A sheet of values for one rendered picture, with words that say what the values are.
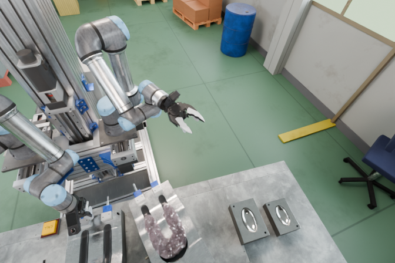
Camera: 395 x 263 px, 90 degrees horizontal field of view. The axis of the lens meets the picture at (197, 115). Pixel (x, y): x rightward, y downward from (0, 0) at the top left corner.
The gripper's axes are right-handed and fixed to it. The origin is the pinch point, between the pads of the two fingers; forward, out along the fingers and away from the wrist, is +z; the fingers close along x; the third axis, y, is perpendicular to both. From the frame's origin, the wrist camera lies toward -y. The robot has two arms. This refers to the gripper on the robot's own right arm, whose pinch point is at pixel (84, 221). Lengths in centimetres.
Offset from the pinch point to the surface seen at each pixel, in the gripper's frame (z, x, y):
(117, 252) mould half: 2.2, -15.6, -17.9
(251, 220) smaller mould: 6, -87, -21
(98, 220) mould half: 1.6, -6.2, -0.9
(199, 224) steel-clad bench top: 11, -59, -15
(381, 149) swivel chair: 41, -248, 8
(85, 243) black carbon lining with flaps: 2.5, -0.2, -9.9
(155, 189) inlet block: 2.4, -37.4, 8.3
